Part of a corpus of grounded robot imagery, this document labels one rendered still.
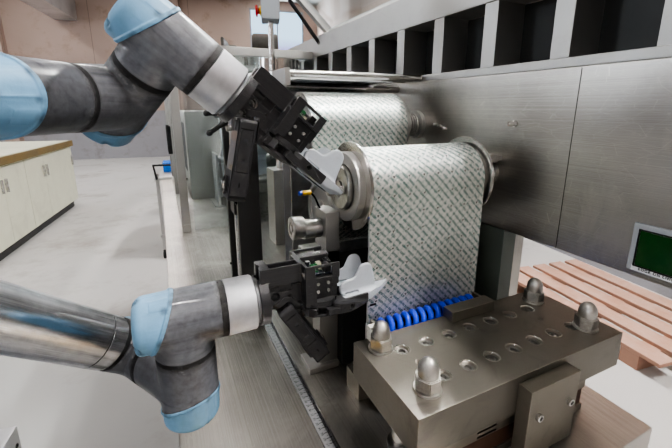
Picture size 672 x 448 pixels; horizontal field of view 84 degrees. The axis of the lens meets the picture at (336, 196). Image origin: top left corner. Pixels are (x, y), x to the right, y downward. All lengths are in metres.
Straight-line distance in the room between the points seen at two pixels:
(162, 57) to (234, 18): 11.51
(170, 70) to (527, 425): 0.63
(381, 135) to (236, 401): 0.59
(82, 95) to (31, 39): 12.09
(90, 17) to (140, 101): 11.76
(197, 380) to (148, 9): 0.44
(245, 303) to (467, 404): 0.30
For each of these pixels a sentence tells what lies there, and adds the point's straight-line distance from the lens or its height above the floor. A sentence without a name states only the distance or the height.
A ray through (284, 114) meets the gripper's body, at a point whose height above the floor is 1.37.
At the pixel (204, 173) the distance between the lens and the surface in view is 1.54.
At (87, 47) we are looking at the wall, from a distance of 12.19.
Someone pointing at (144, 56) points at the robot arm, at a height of 1.43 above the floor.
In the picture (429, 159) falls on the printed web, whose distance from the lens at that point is 0.64.
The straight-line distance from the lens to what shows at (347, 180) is 0.58.
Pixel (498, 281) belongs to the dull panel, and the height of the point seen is 1.03.
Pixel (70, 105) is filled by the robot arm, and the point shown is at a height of 1.38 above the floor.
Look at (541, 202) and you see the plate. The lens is 0.75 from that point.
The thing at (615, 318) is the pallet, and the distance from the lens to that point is 2.97.
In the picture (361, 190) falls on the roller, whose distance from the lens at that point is 0.56.
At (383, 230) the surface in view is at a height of 1.19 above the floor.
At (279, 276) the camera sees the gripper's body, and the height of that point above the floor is 1.15.
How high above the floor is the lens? 1.38
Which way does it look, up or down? 13 degrees down
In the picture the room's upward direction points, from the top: straight up
